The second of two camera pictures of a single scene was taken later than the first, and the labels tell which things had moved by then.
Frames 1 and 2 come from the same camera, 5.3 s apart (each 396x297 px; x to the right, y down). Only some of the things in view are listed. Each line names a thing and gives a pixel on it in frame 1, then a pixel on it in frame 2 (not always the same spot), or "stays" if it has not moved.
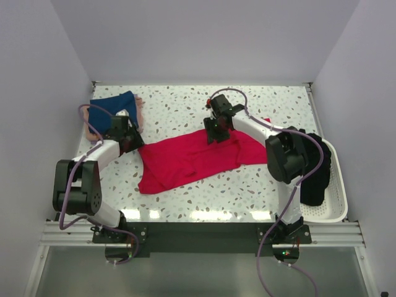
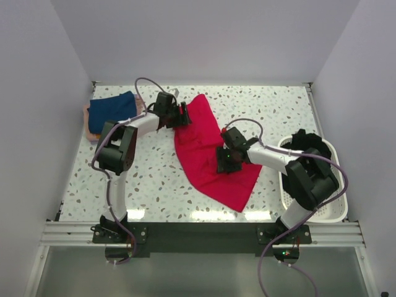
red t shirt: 166,163 to 196,145
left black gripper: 138,141 to 182,119
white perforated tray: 335,208 stays
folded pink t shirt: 96,137 stays
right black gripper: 211,135 to 222,164
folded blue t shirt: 101,122 stays
